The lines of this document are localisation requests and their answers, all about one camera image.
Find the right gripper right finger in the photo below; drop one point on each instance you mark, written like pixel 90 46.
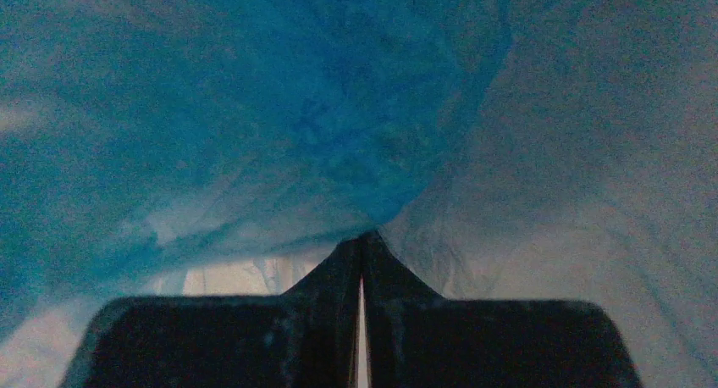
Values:
pixel 417 338

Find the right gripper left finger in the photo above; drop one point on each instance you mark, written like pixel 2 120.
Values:
pixel 304 337

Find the blue plastic trash bag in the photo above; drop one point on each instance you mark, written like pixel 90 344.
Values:
pixel 503 148

